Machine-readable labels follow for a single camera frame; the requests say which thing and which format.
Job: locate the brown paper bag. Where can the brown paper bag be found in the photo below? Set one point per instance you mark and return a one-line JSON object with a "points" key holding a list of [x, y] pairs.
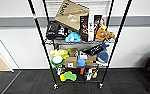
{"points": [[72, 52]]}

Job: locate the blue plush toy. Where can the blue plush toy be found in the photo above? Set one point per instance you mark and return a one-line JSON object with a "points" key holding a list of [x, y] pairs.
{"points": [[73, 37]]}

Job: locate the small cardboard box white label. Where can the small cardboard box white label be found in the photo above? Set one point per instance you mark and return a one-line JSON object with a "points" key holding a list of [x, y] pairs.
{"points": [[71, 62]]}

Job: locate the yellow plush toy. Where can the yellow plush toy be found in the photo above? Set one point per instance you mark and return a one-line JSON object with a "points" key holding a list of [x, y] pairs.
{"points": [[58, 52]]}

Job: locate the black flat item white print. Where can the black flat item white print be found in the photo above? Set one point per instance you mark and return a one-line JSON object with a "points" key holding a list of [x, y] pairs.
{"points": [[94, 50]]}

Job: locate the plain cardboard box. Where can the plain cardboard box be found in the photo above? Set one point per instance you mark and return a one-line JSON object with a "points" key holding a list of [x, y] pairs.
{"points": [[91, 59]]}

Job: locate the green white bowl toy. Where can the green white bowl toy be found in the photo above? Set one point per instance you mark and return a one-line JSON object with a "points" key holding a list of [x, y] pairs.
{"points": [[57, 60]]}

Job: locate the small red item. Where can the small red item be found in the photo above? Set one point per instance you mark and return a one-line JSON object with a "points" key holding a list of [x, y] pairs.
{"points": [[82, 71]]}

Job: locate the black bag white print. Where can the black bag white print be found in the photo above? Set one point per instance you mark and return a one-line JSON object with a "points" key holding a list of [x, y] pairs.
{"points": [[56, 30]]}

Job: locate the white bottle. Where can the white bottle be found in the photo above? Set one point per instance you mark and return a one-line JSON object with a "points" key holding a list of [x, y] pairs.
{"points": [[59, 70]]}

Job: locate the orange plush toy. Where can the orange plush toy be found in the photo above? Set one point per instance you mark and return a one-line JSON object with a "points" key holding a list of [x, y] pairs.
{"points": [[100, 33]]}

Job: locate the blue cap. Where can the blue cap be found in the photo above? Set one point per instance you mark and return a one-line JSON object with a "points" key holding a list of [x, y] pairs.
{"points": [[102, 57]]}

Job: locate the white black printed box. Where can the white black printed box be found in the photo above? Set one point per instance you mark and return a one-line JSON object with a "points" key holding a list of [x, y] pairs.
{"points": [[88, 74]]}

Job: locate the green yellow toy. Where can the green yellow toy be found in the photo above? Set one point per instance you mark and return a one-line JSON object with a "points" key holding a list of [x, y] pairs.
{"points": [[68, 76]]}

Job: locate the small orange toy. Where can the small orange toy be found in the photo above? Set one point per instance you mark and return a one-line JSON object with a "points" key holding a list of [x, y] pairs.
{"points": [[94, 73]]}

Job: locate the large brown cardboard box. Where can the large brown cardboard box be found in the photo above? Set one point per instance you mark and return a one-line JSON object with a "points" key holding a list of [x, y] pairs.
{"points": [[71, 15]]}

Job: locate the white box with picture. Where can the white box with picture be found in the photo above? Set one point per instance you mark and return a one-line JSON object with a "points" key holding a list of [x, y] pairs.
{"points": [[99, 20]]}

